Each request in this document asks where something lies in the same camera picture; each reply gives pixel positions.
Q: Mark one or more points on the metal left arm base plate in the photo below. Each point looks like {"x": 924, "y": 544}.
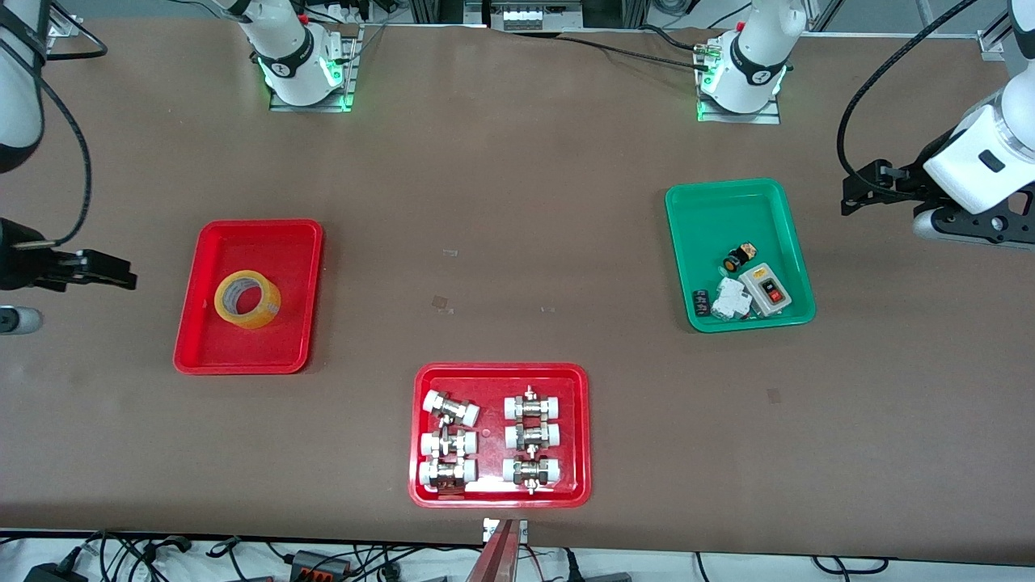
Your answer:
{"x": 768, "y": 117}

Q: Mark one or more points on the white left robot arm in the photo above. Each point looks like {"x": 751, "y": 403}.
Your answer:
{"x": 760, "y": 65}

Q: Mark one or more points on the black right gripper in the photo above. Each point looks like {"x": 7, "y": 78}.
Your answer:
{"x": 18, "y": 263}

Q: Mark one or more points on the grey switch box red button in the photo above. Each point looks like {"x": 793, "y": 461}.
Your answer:
{"x": 768, "y": 291}

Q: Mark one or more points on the white label plate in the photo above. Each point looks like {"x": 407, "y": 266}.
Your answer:
{"x": 488, "y": 529}

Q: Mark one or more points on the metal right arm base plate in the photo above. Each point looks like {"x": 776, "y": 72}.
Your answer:
{"x": 349, "y": 81}

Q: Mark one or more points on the red metal bar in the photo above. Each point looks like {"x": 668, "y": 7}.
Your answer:
{"x": 497, "y": 558}

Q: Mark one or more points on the white power strip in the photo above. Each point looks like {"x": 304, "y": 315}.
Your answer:
{"x": 540, "y": 16}

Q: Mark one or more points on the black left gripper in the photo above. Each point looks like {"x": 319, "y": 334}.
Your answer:
{"x": 923, "y": 169}

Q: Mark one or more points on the black orange connector box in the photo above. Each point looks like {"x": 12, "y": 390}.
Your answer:
{"x": 319, "y": 563}

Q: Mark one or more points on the black terminal block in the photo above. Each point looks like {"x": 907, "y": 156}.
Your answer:
{"x": 702, "y": 303}

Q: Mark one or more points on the black yellow push button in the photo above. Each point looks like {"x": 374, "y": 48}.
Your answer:
{"x": 736, "y": 260}

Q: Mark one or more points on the yellow tape roll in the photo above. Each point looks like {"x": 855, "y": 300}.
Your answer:
{"x": 259, "y": 311}

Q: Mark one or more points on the white circuit breaker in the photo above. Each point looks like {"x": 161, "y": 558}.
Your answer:
{"x": 732, "y": 299}

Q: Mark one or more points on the green plastic tray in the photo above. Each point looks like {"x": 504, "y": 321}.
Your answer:
{"x": 728, "y": 218}

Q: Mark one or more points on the red tray with fittings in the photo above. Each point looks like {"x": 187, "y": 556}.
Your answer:
{"x": 489, "y": 380}

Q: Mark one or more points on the empty red plastic tray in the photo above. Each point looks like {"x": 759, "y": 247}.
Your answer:
{"x": 251, "y": 242}

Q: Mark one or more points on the metal valve fitting white caps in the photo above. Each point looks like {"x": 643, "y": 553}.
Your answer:
{"x": 532, "y": 406}
{"x": 531, "y": 470}
{"x": 532, "y": 436}
{"x": 449, "y": 444}
{"x": 447, "y": 473}
{"x": 450, "y": 408}

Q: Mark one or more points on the black power adapter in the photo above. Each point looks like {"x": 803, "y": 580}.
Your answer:
{"x": 52, "y": 572}

